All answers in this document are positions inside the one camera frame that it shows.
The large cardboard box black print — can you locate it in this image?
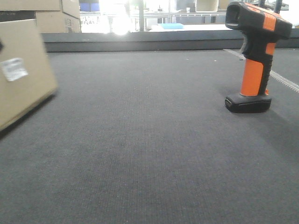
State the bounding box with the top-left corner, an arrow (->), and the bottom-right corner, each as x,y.
0,0 -> 81,33

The small brown cardboard package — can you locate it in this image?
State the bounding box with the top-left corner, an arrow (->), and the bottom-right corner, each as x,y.
0,19 -> 58,130

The blue tray on table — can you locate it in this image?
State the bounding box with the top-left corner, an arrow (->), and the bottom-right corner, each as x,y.
159,23 -> 184,29

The white table board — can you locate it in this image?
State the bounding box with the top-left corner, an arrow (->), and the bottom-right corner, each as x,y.
150,24 -> 229,32

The white plastic bin on shelf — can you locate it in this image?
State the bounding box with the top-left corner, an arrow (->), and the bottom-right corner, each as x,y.
195,0 -> 219,12

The orange black barcode scanner gun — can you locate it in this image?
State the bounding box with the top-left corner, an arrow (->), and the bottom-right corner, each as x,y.
225,1 -> 292,113

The black raised conveyor edge rail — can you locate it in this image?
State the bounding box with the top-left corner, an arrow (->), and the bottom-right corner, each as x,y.
41,29 -> 299,52

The white barcode label sticker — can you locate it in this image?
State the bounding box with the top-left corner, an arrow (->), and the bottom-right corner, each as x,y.
0,57 -> 28,82

